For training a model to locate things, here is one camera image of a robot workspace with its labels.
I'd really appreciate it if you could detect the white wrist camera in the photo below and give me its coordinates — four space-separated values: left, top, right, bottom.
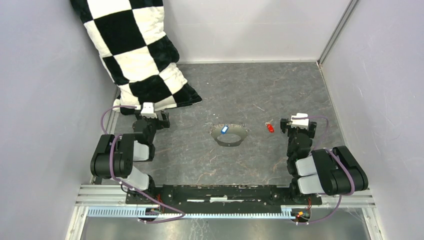
290 113 309 130
140 102 158 119

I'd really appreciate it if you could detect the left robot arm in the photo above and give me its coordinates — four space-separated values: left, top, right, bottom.
90 110 170 204

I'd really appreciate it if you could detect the white slotted cable duct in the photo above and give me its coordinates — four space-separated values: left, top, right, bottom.
87 206 295 220

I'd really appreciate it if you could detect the blue key tag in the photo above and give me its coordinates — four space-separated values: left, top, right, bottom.
221 125 229 134

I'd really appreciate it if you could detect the aluminium frame rail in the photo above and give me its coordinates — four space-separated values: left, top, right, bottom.
316 0 361 68

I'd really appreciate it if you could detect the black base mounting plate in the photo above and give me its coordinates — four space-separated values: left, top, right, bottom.
125 185 323 214

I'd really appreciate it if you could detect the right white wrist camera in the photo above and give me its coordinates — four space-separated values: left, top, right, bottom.
290 113 309 130

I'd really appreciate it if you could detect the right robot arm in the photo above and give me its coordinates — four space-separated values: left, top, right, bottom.
280 113 369 204

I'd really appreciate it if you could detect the black white checkered pillow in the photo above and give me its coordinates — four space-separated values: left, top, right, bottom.
70 0 202 115

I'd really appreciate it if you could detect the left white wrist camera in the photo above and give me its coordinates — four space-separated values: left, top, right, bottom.
140 102 158 119

